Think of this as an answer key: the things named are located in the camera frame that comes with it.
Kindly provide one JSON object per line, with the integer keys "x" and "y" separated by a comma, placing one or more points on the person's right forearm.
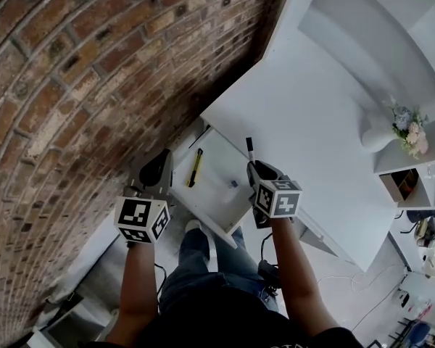
{"x": 297, "y": 274}

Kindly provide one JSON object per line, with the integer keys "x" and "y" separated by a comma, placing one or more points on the brown wooden organiser box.
{"x": 402, "y": 185}

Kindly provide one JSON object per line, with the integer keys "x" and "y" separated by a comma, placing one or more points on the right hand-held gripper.
{"x": 282, "y": 201}

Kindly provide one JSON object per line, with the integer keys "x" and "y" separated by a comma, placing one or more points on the person's blue jeans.
{"x": 199, "y": 267}

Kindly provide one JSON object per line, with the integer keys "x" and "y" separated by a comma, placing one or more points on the black hanging item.
{"x": 424, "y": 218}

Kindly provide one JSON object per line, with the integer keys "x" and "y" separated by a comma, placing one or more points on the white drawer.
{"x": 217, "y": 194}

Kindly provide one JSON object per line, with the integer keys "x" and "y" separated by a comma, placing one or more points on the person's black t-shirt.
{"x": 221, "y": 321}

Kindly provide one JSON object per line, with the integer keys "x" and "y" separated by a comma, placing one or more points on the yellow utility knife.
{"x": 195, "y": 167}

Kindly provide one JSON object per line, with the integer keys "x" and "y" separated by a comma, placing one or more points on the white table surface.
{"x": 311, "y": 140}

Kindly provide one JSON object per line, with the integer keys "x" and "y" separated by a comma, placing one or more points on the small grey clip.
{"x": 234, "y": 183}

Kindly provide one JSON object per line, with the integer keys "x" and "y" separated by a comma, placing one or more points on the person's left forearm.
{"x": 137, "y": 285}

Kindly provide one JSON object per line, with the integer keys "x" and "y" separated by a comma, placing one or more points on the black and white marker pen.
{"x": 250, "y": 149}

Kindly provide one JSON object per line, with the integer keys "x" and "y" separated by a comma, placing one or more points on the white ceramic vase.
{"x": 375, "y": 140}

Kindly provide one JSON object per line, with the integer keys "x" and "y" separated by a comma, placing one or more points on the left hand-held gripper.
{"x": 137, "y": 216}

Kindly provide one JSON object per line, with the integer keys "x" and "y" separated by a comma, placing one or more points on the person's white shoe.
{"x": 195, "y": 227}

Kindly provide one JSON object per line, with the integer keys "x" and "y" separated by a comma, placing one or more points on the white shelf unit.
{"x": 366, "y": 31}

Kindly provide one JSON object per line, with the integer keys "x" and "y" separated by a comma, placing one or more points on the black waist device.
{"x": 270, "y": 276}

